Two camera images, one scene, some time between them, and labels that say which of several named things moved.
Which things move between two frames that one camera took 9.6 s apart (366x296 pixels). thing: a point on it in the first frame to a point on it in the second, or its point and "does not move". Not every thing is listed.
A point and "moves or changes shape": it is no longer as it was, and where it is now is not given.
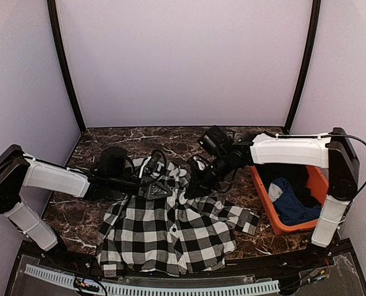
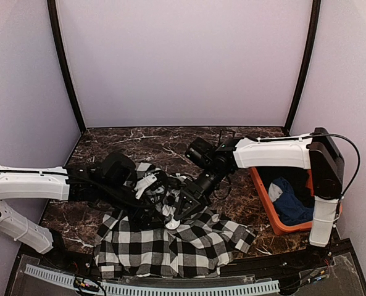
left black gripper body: (145, 180) to (134, 217)
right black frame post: (315, 17) does not move
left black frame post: (54, 16) does not move
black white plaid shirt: (178, 235) moves or changes shape
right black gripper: (202, 187) to (194, 189)
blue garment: (290, 209) does not move
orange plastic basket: (318, 182) does not move
